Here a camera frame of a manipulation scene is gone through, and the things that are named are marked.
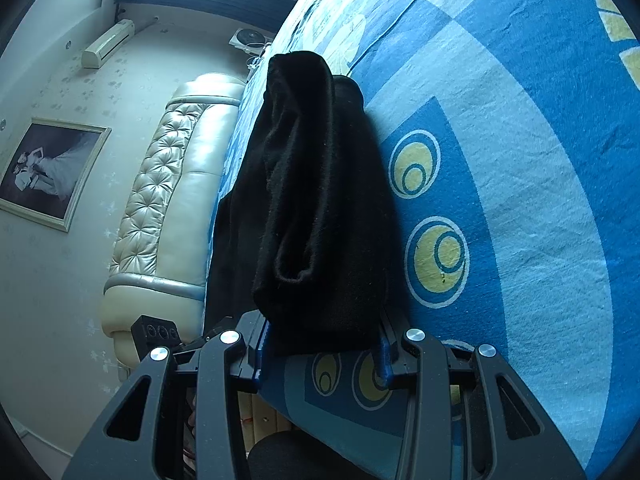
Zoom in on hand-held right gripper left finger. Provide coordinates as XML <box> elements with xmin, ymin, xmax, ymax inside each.
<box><xmin>60</xmin><ymin>310</ymin><xmax>275</xmax><ymax>480</ymax></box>

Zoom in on framed wall photo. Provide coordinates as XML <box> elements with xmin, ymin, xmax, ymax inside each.
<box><xmin>0</xmin><ymin>117</ymin><xmax>112</xmax><ymax>233</ymax></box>

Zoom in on small white fan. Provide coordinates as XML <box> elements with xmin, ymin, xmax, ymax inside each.
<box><xmin>229</xmin><ymin>27</ymin><xmax>273</xmax><ymax>58</ymax></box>

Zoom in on person's dark clothed leg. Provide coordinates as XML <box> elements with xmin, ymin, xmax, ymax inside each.
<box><xmin>250</xmin><ymin>432</ymin><xmax>401</xmax><ymax>480</ymax></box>

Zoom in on blue patterned bedsheet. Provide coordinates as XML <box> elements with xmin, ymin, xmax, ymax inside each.
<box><xmin>202</xmin><ymin>0</ymin><xmax>640</xmax><ymax>480</ymax></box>

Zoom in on white wall air conditioner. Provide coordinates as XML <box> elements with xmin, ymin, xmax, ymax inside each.
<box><xmin>81</xmin><ymin>19</ymin><xmax>136</xmax><ymax>70</ymax></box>

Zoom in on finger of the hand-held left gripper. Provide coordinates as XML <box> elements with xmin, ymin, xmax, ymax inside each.
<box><xmin>202</xmin><ymin>316</ymin><xmax>244</xmax><ymax>343</ymax></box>

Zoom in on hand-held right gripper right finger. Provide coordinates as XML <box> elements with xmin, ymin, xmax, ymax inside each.
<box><xmin>375</xmin><ymin>310</ymin><xmax>588</xmax><ymax>480</ymax></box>

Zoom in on black pants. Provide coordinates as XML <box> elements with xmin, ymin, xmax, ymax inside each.
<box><xmin>204</xmin><ymin>51</ymin><xmax>408</xmax><ymax>358</ymax></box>

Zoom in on cream tufted leather headboard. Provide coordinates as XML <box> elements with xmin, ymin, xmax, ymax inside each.
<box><xmin>100</xmin><ymin>72</ymin><xmax>247</xmax><ymax>366</ymax></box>

